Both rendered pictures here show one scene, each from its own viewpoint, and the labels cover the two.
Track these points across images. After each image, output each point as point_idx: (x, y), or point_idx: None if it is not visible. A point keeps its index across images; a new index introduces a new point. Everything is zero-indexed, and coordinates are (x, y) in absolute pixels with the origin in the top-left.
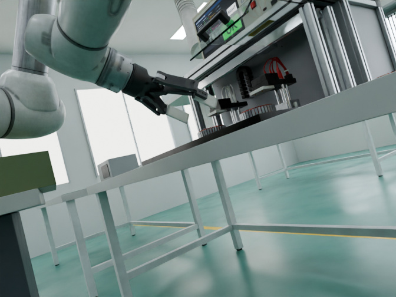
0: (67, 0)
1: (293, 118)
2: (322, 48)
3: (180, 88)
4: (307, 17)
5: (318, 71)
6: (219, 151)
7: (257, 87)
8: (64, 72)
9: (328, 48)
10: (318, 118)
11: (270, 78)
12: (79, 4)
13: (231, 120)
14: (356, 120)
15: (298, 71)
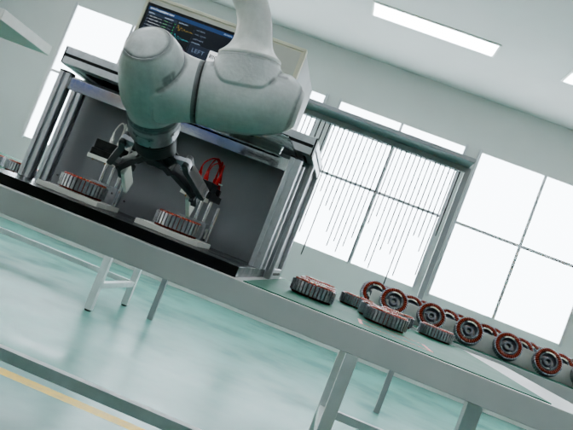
0: (240, 100)
1: (281, 305)
2: (281, 212)
3: (193, 187)
4: (292, 173)
5: (263, 229)
6: (172, 271)
7: None
8: (136, 103)
9: (269, 196)
10: (300, 321)
11: (212, 190)
12: (246, 115)
13: (77, 159)
14: (324, 341)
15: (222, 188)
